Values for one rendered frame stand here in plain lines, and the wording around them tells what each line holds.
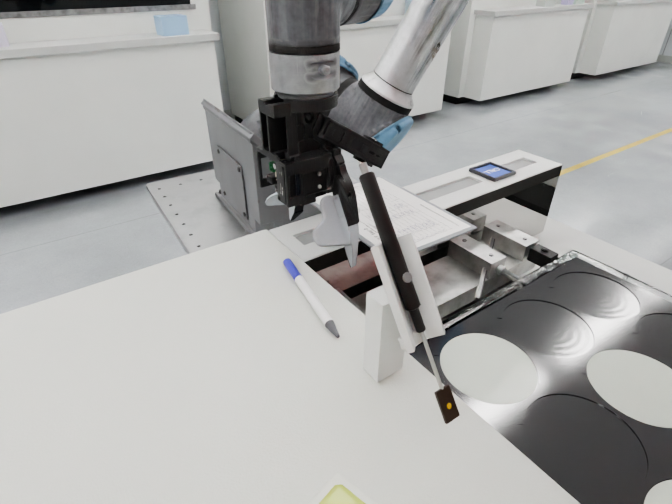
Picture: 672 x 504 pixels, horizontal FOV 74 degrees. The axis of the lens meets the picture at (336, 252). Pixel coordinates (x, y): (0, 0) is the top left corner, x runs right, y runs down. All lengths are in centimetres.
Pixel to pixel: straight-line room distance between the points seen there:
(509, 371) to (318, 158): 31
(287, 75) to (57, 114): 266
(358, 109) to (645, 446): 67
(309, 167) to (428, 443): 31
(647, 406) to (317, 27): 49
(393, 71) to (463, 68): 424
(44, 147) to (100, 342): 269
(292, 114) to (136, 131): 271
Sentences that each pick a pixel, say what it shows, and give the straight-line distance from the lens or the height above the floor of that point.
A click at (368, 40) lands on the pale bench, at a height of 76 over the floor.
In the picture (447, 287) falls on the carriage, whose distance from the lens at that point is 65.
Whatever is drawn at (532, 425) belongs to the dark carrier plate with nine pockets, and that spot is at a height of 90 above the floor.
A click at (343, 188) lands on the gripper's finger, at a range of 52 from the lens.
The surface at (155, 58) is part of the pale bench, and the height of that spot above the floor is 79.
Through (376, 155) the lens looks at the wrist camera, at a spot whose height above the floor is 106.
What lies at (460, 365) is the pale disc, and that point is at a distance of 52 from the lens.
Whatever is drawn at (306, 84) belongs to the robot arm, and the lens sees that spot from 49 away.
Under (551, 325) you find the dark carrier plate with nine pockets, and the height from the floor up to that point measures 90.
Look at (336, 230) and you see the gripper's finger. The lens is 53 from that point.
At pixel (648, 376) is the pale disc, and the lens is 59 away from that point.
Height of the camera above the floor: 126
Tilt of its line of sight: 33 degrees down
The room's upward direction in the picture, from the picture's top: straight up
